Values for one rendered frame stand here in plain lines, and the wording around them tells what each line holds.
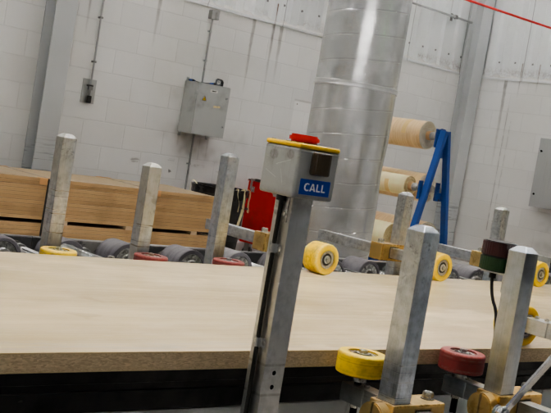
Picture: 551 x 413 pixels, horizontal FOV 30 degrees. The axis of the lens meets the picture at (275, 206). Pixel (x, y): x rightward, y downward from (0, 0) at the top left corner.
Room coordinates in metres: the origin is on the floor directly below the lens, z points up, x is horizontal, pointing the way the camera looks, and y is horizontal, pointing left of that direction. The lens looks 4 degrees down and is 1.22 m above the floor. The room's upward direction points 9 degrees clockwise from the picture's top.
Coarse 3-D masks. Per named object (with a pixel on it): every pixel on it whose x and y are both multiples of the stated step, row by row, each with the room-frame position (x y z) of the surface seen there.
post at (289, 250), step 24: (288, 216) 1.30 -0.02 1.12; (288, 240) 1.30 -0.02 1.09; (288, 264) 1.30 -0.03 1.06; (264, 288) 1.31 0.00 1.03; (288, 288) 1.31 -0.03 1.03; (264, 312) 1.31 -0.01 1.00; (288, 312) 1.31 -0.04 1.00; (264, 336) 1.31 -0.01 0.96; (288, 336) 1.32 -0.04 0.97; (264, 360) 1.30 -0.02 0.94; (264, 384) 1.30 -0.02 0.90; (264, 408) 1.30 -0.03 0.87
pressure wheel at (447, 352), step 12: (444, 348) 1.76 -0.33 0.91; (456, 348) 1.79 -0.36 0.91; (444, 360) 1.74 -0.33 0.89; (456, 360) 1.73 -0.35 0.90; (468, 360) 1.73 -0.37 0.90; (480, 360) 1.74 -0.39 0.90; (456, 372) 1.73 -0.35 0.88; (468, 372) 1.73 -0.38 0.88; (480, 372) 1.74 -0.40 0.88; (456, 408) 1.76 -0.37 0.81
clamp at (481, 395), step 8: (480, 392) 1.63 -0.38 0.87; (488, 392) 1.64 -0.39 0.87; (528, 392) 1.69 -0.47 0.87; (472, 400) 1.63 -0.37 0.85; (480, 400) 1.62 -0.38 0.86; (488, 400) 1.61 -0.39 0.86; (496, 400) 1.62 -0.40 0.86; (504, 400) 1.62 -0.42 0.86; (520, 400) 1.65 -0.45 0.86; (528, 400) 1.66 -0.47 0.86; (536, 400) 1.68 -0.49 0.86; (472, 408) 1.63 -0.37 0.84; (480, 408) 1.62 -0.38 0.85; (488, 408) 1.61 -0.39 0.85; (512, 408) 1.64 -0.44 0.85
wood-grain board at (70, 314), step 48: (0, 288) 1.66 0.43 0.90; (48, 288) 1.74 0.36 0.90; (96, 288) 1.82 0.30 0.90; (144, 288) 1.90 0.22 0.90; (192, 288) 2.00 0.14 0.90; (240, 288) 2.10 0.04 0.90; (336, 288) 2.35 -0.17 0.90; (384, 288) 2.49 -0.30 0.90; (432, 288) 2.66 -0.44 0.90; (480, 288) 2.84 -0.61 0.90; (0, 336) 1.33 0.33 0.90; (48, 336) 1.38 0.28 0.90; (96, 336) 1.43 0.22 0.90; (144, 336) 1.48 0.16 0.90; (192, 336) 1.54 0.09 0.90; (240, 336) 1.60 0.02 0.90; (336, 336) 1.74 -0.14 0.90; (384, 336) 1.82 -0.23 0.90; (432, 336) 1.91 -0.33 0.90; (480, 336) 2.00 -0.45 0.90
